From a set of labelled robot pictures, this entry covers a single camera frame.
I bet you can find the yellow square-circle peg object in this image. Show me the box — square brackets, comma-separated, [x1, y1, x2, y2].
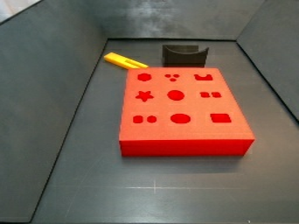
[104, 52, 147, 69]

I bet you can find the red foam shape board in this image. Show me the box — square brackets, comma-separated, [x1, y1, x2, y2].
[119, 67, 255, 157]

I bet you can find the black curved fixture block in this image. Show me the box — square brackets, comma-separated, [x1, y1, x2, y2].
[163, 45, 210, 67]

